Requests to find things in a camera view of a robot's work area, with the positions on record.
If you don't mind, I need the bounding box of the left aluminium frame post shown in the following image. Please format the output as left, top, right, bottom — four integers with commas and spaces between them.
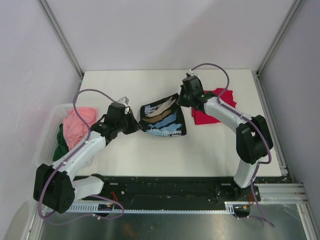
37, 0, 84, 79

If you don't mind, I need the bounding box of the pink t-shirt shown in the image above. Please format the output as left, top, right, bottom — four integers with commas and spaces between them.
62, 107, 99, 151

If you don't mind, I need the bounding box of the white plastic basket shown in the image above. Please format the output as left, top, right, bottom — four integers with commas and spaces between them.
33, 103, 101, 170

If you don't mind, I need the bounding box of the red t-shirt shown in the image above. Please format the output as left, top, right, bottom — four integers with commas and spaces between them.
191, 88, 237, 125

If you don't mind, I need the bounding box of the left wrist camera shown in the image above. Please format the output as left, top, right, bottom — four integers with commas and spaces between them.
117, 96, 129, 106

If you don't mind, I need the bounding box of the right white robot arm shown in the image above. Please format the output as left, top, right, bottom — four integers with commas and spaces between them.
177, 74, 273, 201

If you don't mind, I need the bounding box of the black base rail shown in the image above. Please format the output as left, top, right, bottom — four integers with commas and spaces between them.
99, 176, 261, 211

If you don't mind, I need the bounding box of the white slotted cable duct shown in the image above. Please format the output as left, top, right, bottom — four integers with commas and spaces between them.
67, 201, 251, 214

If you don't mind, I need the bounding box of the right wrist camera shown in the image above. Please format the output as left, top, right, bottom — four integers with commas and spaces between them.
186, 69, 198, 78

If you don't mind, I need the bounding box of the right aluminium frame post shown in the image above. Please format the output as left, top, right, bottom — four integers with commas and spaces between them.
256, 0, 306, 77

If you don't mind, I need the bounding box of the black t-shirt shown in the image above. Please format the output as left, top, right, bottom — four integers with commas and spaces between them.
139, 93, 187, 137

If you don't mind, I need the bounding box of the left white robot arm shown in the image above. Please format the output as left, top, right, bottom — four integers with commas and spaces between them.
33, 100, 140, 214

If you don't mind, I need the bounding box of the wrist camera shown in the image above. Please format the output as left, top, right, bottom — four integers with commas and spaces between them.
117, 96, 129, 106
186, 69, 198, 78

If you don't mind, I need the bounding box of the aluminium frame post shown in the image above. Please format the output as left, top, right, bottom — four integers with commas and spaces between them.
256, 0, 306, 77
37, 0, 84, 79

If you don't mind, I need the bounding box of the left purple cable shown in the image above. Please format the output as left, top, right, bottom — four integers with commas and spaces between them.
38, 88, 126, 221

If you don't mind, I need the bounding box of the green t-shirt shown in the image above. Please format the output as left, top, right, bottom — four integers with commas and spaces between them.
52, 123, 69, 162

